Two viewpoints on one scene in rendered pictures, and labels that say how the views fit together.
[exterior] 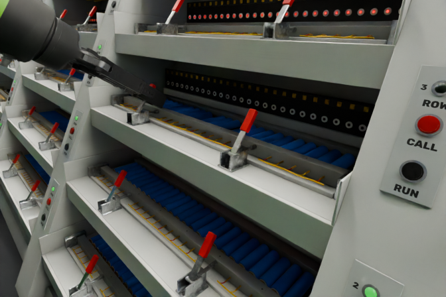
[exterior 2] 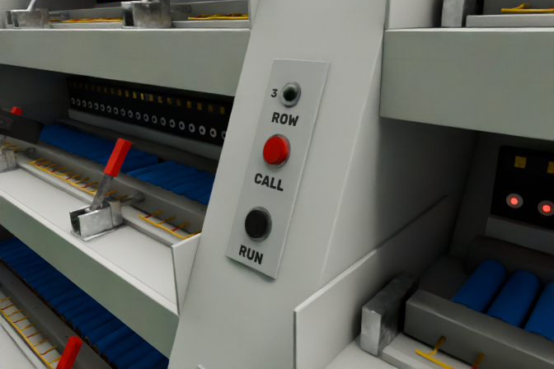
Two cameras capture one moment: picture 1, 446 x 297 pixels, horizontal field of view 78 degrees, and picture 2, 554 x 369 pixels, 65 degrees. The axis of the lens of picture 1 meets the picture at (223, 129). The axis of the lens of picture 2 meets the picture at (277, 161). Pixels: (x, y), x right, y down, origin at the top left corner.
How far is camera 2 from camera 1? 0.17 m
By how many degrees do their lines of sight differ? 1
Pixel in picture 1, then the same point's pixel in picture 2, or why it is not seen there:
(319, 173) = not seen: hidden behind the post
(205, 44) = (63, 40)
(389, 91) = (242, 102)
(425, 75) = (277, 74)
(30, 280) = not seen: outside the picture
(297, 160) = (188, 213)
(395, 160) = (241, 207)
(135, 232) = not seen: outside the picture
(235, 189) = (87, 268)
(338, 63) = (201, 62)
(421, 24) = not seen: outside the picture
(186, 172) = (40, 245)
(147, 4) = not seen: outside the picture
